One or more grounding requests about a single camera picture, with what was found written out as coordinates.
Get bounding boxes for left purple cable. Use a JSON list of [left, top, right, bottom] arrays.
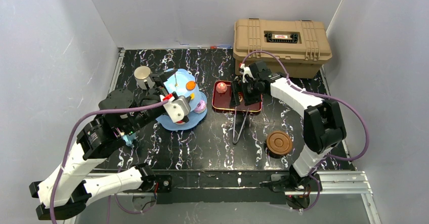
[[49, 95, 173, 224]]

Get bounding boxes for red blue pen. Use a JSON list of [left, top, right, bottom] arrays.
[[209, 44, 232, 50]]

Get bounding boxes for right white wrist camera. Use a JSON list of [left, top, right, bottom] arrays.
[[239, 63, 253, 83]]

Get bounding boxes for purple glazed donut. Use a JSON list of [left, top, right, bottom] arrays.
[[194, 100, 206, 114]]

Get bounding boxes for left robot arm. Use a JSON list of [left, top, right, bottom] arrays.
[[29, 71, 173, 222]]

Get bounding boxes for tan plastic toolbox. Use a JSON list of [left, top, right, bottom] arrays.
[[233, 19, 332, 78]]

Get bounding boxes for purple cable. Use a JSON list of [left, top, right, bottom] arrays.
[[49, 95, 173, 224], [241, 50, 370, 213]]

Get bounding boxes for light blue cup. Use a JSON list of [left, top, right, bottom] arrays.
[[121, 132, 136, 147]]

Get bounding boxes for round brown wooden box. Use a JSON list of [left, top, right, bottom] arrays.
[[266, 130, 293, 158]]

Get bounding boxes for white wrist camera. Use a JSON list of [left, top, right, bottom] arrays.
[[239, 63, 253, 83], [162, 94, 191, 123]]

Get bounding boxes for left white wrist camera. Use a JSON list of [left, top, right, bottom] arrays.
[[162, 94, 191, 123]]

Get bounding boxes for beige ribbed mug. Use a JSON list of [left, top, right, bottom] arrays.
[[134, 66, 155, 90]]

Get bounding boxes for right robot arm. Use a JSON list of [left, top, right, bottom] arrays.
[[232, 61, 347, 178]]

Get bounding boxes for pink sugared cake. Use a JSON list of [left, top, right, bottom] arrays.
[[216, 82, 228, 94]]

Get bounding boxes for silver metal tongs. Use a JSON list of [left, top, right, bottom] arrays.
[[232, 107, 250, 146]]

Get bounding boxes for blue three-tier cake stand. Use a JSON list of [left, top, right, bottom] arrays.
[[156, 69, 207, 131]]

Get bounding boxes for orange cookie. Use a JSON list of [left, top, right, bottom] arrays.
[[185, 81, 197, 91]]

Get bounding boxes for red rectangular tray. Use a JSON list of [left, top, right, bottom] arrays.
[[212, 80, 263, 113]]

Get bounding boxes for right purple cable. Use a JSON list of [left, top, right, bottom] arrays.
[[241, 50, 370, 213]]

